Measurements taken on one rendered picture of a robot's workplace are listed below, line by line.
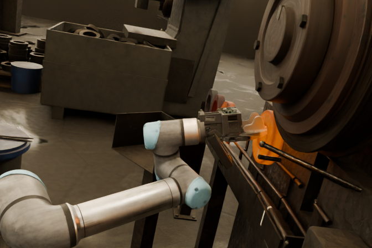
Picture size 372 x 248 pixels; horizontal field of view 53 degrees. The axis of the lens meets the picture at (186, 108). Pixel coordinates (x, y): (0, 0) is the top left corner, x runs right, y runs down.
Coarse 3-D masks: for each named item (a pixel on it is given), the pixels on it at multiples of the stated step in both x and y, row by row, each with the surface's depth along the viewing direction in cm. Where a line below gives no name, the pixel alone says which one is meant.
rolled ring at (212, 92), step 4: (208, 92) 200; (212, 92) 190; (216, 92) 191; (208, 96) 199; (212, 96) 188; (208, 100) 201; (212, 100) 187; (208, 104) 202; (204, 108) 203; (208, 108) 202; (204, 112) 202
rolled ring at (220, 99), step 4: (216, 96) 176; (220, 96) 174; (216, 100) 175; (220, 100) 171; (224, 100) 172; (212, 104) 184; (216, 104) 182; (220, 104) 170; (212, 108) 183; (216, 108) 183
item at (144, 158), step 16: (144, 112) 142; (160, 112) 147; (128, 128) 139; (112, 144) 137; (128, 144) 142; (144, 160) 129; (192, 160) 129; (144, 176) 134; (144, 224) 136; (144, 240) 138
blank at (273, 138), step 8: (264, 112) 109; (272, 112) 104; (264, 120) 108; (272, 120) 102; (272, 128) 100; (264, 136) 110; (272, 136) 99; (280, 136) 99; (256, 144) 110; (272, 144) 99; (280, 144) 100; (256, 152) 109; (264, 152) 103; (272, 152) 100; (256, 160) 107; (264, 160) 102
